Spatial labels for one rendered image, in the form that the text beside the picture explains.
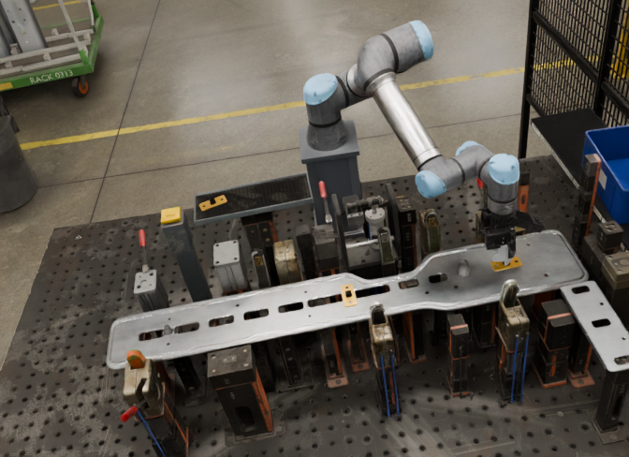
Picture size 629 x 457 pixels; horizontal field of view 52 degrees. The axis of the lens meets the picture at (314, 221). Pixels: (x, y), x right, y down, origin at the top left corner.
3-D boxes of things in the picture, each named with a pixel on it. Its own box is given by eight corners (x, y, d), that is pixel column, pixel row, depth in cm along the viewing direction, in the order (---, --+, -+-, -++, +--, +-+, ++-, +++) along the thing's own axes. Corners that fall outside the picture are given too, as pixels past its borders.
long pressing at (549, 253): (103, 380, 179) (101, 376, 178) (111, 318, 196) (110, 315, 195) (593, 282, 180) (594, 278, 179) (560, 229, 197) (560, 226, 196)
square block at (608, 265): (597, 358, 195) (617, 274, 172) (586, 337, 201) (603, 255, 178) (623, 353, 195) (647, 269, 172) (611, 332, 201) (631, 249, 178)
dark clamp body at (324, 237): (326, 332, 218) (309, 251, 193) (320, 303, 228) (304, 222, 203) (358, 326, 218) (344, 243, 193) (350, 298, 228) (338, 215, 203)
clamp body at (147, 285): (163, 370, 215) (127, 297, 192) (165, 343, 224) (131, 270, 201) (192, 364, 216) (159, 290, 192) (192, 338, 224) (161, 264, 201)
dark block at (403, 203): (406, 304, 221) (400, 212, 194) (402, 290, 227) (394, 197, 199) (420, 302, 222) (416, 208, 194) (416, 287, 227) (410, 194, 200)
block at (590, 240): (588, 331, 203) (602, 264, 183) (571, 303, 212) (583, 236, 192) (597, 330, 203) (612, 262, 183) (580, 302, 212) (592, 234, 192)
